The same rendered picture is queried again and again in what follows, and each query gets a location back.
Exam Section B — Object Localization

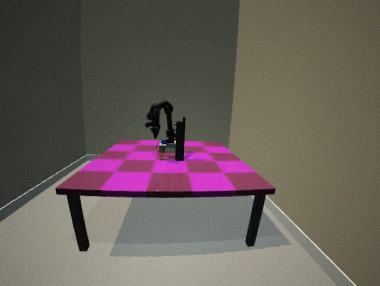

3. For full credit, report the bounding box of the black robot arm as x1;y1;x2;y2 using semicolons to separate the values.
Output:
145;101;176;139

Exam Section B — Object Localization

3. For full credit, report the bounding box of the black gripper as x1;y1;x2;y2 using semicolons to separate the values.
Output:
150;119;160;139

